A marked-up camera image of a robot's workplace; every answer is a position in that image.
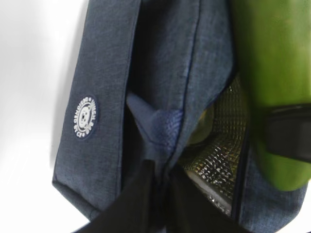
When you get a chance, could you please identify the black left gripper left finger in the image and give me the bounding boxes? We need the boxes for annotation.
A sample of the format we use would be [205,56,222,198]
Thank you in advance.
[76,160,155,233]

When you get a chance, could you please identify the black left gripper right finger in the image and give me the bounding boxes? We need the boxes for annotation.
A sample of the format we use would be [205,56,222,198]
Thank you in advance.
[167,167,241,233]

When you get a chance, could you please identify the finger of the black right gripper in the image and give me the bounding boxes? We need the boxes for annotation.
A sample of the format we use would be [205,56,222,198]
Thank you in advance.
[264,103,311,163]

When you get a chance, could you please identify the green cucumber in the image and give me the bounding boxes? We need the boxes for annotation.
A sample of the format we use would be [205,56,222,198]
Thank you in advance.
[229,0,311,191]

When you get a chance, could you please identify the dark blue lunch bag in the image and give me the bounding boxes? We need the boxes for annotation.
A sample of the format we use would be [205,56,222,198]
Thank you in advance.
[52,0,308,233]

